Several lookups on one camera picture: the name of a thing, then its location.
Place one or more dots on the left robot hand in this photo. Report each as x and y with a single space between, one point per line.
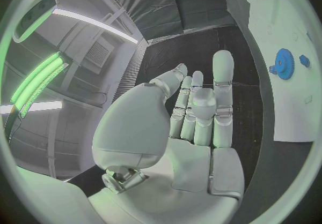
135 127

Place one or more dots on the white task board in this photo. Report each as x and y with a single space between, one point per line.
289 107

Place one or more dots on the small blue gear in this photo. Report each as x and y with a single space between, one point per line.
272 68

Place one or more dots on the glowing light bar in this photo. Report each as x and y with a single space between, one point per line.
35 83

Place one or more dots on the small blue peg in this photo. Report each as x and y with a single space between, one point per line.
304 60

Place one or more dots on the black lamp pole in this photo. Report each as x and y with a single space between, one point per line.
10 121

